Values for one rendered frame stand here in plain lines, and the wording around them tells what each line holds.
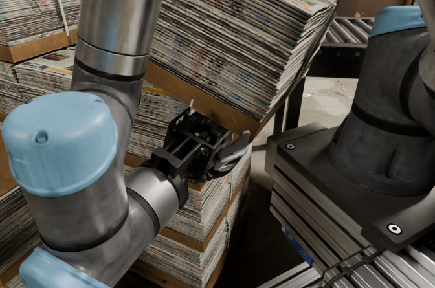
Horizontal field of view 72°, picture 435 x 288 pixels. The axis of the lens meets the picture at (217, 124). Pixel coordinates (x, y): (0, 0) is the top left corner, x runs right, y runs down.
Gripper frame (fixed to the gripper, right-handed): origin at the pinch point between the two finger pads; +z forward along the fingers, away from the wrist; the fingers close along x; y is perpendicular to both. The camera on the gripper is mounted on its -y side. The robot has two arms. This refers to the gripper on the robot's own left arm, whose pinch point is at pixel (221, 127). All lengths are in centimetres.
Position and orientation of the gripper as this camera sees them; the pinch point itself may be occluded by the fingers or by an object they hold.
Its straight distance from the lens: 53.9
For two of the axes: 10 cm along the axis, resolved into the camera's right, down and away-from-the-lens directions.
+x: -8.5, -4.9, 2.0
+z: 4.5, -4.5, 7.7
